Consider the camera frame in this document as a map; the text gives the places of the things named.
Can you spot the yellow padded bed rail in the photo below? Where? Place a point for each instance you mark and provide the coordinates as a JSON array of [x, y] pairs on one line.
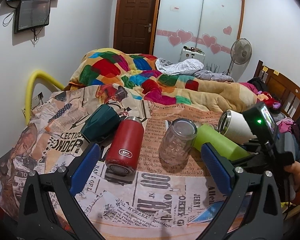
[[38, 80]]

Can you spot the standing electric fan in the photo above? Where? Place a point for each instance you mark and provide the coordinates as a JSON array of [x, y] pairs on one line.
[[240, 53]]

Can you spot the clear glass cup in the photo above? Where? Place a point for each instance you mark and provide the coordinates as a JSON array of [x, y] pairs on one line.
[[177, 142]]

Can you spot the red thermos bottle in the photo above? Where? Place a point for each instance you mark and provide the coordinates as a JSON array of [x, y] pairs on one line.
[[123, 155]]

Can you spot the small wall monitor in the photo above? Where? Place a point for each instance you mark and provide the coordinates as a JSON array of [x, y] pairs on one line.
[[31, 14]]

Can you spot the dark green cup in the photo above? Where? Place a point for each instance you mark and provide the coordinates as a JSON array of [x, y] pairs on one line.
[[101, 124]]

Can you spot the brown wooden door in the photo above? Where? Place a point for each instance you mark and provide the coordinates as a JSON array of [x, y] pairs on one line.
[[134, 27]]

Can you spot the sliding wardrobe with hearts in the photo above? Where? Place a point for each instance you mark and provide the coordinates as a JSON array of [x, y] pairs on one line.
[[211, 26]]

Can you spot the person right hand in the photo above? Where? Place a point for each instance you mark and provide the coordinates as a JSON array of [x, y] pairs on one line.
[[294, 170]]

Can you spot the red plush toy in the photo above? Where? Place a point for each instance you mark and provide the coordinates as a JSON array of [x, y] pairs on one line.
[[268, 100]]

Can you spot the white checkered cloth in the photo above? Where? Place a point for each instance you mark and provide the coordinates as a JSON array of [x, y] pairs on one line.
[[186, 67]]

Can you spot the white small cabinet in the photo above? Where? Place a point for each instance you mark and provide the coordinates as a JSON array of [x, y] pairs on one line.
[[192, 53]]

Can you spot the green thermos bottle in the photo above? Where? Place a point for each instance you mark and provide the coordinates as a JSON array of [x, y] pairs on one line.
[[224, 146]]

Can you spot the newspaper print bed sheet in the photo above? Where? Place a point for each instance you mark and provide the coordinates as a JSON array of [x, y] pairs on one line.
[[150, 181]]

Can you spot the wooden headboard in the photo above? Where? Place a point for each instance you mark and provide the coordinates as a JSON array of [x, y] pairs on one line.
[[282, 87]]

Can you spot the colourful patchwork blanket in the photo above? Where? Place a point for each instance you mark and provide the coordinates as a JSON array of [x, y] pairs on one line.
[[138, 74]]

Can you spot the white thermos bottle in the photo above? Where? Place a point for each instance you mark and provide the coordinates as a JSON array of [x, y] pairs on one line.
[[233, 126]]

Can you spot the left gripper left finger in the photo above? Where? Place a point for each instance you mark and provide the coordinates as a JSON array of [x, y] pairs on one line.
[[37, 218]]

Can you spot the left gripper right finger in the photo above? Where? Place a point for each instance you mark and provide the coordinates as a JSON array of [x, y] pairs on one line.
[[252, 207]]

